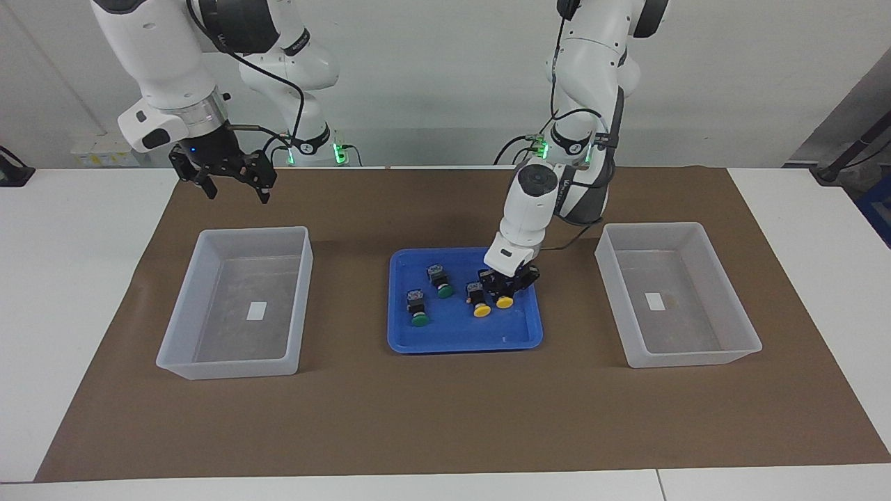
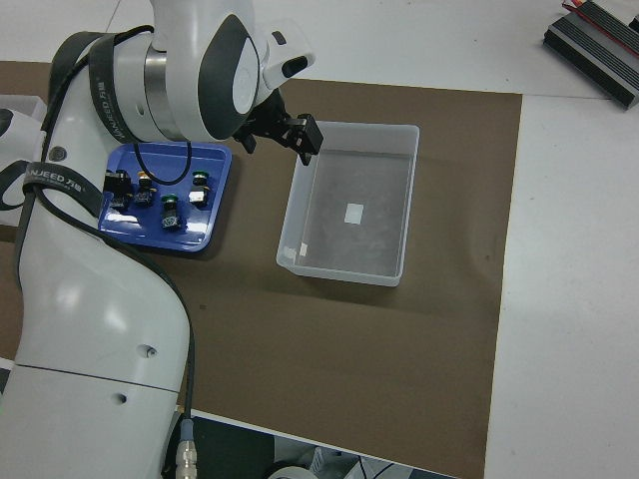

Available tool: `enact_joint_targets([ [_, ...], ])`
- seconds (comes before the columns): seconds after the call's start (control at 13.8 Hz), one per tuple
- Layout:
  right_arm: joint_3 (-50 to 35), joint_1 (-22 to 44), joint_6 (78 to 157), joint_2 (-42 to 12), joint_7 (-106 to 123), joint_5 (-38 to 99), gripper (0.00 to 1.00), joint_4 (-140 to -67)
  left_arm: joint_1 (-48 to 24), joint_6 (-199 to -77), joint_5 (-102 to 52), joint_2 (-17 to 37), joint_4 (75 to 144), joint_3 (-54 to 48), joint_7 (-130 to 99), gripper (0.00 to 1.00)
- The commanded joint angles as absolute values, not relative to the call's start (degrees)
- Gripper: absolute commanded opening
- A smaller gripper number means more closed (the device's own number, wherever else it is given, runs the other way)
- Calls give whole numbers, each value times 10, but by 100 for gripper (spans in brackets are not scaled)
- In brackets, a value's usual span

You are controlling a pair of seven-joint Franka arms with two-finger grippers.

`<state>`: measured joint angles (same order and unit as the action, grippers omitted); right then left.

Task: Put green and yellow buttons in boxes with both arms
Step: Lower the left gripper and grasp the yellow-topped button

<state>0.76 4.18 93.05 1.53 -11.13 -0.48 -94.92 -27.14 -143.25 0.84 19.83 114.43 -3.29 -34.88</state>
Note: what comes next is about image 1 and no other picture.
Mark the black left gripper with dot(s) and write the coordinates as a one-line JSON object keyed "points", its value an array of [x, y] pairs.
{"points": [[511, 282]]}

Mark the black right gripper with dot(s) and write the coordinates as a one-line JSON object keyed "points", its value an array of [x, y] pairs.
{"points": [[209, 156]]}

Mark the yellow push button switch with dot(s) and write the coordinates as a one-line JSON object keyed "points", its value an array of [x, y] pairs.
{"points": [[505, 302], [479, 303]]}

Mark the green push button switch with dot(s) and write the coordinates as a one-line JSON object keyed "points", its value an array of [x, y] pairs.
{"points": [[418, 309], [440, 280]]}

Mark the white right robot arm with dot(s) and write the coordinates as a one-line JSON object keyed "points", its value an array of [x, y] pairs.
{"points": [[160, 56]]}

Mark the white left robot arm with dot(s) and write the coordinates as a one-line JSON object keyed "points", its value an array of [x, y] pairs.
{"points": [[529, 209]]}

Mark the blue plastic tray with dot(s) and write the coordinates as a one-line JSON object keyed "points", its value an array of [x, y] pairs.
{"points": [[452, 337]]}

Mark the small white label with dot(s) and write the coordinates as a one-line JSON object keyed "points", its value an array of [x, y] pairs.
{"points": [[257, 310], [654, 301]]}

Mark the brown table mat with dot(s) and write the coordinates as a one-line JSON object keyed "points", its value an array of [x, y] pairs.
{"points": [[418, 417]]}

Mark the translucent white plastic box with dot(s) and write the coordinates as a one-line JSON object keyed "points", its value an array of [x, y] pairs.
{"points": [[209, 348], [696, 348]]}

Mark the black object on table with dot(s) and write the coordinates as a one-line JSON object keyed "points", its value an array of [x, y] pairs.
{"points": [[14, 172]]}

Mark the black stand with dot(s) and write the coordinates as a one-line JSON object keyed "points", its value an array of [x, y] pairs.
{"points": [[849, 153]]}

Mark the blue crate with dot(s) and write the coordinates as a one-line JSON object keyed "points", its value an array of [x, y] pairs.
{"points": [[878, 209]]}

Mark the white wall boxes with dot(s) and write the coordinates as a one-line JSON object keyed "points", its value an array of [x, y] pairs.
{"points": [[104, 152]]}

